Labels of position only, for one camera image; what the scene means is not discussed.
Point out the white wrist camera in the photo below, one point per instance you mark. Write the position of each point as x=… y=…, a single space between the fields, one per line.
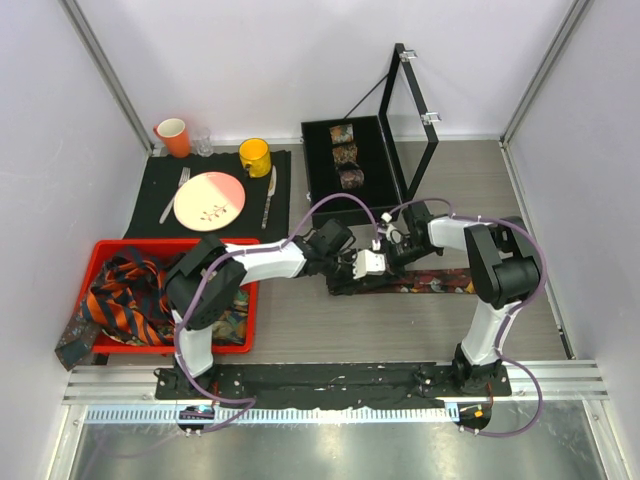
x=387 y=229
x=371 y=261

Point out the dark red patterned tie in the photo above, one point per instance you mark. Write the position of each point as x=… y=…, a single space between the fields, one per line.
x=439 y=281

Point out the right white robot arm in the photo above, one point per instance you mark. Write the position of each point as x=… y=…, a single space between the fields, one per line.
x=507 y=270

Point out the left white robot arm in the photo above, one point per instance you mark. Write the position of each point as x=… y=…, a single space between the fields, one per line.
x=203 y=284

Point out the black tie box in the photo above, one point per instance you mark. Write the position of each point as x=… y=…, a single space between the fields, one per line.
x=381 y=188

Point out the orange cup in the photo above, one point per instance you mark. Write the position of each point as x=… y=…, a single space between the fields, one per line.
x=174 y=135

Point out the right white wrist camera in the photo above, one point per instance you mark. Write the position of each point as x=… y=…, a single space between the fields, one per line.
x=387 y=229

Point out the silver knife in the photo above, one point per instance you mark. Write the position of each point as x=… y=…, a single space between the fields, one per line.
x=270 y=194

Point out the rolled tie top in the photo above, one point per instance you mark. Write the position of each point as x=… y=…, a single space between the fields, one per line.
x=341 y=134

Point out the rolled tie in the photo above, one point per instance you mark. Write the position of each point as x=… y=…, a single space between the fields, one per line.
x=341 y=134
x=351 y=178
x=345 y=154

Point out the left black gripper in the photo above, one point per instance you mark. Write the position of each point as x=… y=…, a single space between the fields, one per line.
x=348 y=285

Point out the clear glass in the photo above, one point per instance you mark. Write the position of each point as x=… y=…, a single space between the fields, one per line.
x=202 y=142

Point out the navy speckled tie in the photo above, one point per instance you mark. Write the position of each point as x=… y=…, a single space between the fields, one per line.
x=76 y=342

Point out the red plastic bin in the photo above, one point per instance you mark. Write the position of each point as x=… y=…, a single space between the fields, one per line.
x=163 y=249

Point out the pink cream plate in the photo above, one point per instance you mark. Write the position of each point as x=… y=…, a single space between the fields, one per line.
x=209 y=201

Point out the yellow mug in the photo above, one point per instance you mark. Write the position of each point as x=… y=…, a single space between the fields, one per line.
x=255 y=157

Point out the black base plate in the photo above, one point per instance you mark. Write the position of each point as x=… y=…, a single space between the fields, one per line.
x=330 y=386

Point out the white cable duct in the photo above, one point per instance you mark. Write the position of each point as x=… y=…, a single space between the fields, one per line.
x=198 y=414

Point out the black placemat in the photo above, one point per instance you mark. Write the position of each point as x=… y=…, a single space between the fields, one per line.
x=160 y=181

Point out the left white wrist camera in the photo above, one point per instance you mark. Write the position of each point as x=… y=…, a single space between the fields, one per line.
x=371 y=261

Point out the black box lid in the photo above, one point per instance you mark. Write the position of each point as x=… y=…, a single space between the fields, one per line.
x=408 y=125

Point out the teal floral tie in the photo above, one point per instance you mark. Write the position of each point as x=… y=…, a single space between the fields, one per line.
x=231 y=327

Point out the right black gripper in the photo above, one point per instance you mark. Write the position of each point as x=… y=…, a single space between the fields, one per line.
x=392 y=259

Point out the silver fork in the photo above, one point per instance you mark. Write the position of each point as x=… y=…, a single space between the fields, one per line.
x=184 y=178

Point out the rolled tie middle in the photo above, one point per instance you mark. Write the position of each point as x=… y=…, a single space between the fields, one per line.
x=345 y=154

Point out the orange navy striped tie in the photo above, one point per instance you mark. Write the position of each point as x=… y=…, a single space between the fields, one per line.
x=128 y=301

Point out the rolled tie bottom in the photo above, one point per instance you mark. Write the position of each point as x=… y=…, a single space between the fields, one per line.
x=351 y=178

